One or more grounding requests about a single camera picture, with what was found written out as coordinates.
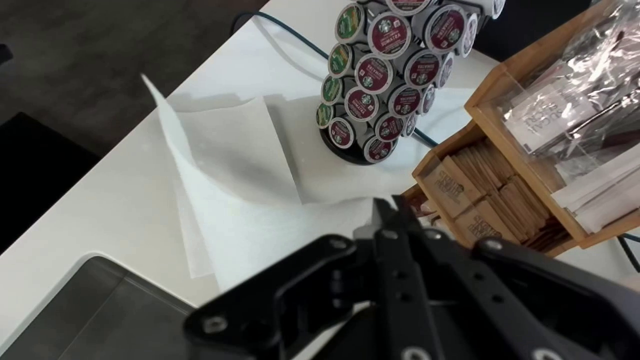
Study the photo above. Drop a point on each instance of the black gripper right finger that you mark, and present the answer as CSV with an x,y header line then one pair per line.
x,y
520,305

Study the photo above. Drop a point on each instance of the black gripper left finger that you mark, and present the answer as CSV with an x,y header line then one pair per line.
x,y
366,293

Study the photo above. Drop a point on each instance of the torn paper towel sheet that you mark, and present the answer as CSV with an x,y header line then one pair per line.
x,y
240,190

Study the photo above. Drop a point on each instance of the wooden condiment organizer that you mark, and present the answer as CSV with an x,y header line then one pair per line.
x,y
550,156

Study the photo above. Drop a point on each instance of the coffee pod carousel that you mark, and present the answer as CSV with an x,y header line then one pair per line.
x,y
387,67

